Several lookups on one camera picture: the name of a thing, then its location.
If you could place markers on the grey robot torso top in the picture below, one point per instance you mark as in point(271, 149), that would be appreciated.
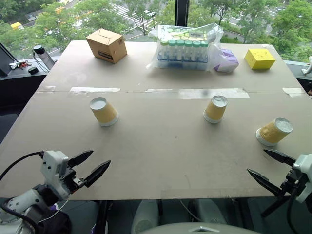
point(200, 228)

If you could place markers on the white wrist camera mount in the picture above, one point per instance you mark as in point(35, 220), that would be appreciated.
point(52, 168)
point(304, 175)

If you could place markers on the red and white small parts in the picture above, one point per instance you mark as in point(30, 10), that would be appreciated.
point(19, 64)

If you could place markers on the purple and white pouch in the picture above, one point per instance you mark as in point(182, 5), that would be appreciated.
point(226, 61)

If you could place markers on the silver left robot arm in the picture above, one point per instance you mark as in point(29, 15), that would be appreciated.
point(17, 204)

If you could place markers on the black slanted strut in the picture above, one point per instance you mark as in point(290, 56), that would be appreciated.
point(275, 206)

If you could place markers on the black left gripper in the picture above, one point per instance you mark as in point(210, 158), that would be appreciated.
point(72, 179)

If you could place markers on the clear tape strip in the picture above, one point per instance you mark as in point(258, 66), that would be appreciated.
point(95, 89)
point(293, 90)
point(47, 88)

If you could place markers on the brown cardboard box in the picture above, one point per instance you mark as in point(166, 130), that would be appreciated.
point(107, 45)

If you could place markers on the black round device on post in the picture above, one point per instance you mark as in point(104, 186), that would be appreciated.
point(39, 49)

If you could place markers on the white object at window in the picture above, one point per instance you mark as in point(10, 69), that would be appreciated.
point(307, 67)

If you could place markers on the plastic bag of capped tubes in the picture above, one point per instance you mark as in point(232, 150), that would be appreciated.
point(182, 47)

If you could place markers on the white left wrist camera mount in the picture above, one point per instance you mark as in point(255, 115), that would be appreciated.
point(52, 168)

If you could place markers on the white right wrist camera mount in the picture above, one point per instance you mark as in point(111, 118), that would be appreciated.
point(304, 175)

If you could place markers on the grey rounded shape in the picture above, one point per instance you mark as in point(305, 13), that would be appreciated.
point(145, 215)
point(210, 210)

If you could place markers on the black side desk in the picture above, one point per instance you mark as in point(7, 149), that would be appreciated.
point(19, 85)

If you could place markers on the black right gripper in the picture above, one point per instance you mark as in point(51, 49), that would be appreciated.
point(291, 181)

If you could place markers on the dark cloth with purple trim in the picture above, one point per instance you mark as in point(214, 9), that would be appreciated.
point(54, 223)

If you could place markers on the black slanted monitor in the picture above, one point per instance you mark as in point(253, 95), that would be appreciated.
point(6, 61)

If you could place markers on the yellow box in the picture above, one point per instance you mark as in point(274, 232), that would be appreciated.
point(259, 58)

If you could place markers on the black window frame post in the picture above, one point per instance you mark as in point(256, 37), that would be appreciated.
point(182, 12)

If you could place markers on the yellow ribbed paper cup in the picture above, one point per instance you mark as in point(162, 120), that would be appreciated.
point(215, 109)
point(103, 111)
point(274, 132)

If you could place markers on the black round knob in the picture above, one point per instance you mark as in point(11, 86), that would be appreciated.
point(32, 70)

